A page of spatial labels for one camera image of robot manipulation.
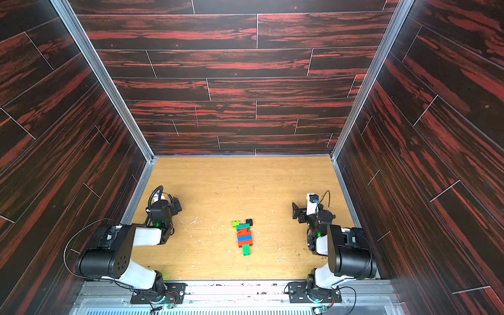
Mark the blue long lego brick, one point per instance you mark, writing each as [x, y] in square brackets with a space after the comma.
[244, 238]

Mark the aluminium corner post left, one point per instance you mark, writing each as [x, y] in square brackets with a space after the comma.
[76, 30]

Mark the aluminium corner post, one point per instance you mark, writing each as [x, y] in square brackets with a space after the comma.
[398, 18]
[76, 30]

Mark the small red square lego brick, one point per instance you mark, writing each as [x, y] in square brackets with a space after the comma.
[244, 232]

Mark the red long lego brick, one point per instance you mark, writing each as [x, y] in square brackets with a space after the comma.
[246, 242]

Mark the teal green long lego brick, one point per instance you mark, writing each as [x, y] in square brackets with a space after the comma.
[243, 227]

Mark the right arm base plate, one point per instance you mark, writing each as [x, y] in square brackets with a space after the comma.
[302, 292]

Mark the aluminium front rail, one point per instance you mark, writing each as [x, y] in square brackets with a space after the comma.
[243, 297]

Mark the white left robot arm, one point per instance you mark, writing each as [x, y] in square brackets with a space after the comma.
[108, 254]

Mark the dark green square lego brick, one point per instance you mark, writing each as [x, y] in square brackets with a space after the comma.
[246, 250]

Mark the aluminium corner post right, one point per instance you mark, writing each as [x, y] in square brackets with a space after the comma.
[398, 18]

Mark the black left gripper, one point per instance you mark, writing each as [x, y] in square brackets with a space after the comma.
[174, 210]

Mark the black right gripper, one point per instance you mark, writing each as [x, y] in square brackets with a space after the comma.
[298, 210]

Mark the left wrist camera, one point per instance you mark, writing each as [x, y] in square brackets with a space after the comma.
[160, 211]

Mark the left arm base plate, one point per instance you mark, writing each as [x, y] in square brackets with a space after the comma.
[170, 293]

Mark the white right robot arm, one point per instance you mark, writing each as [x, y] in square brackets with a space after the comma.
[349, 254]

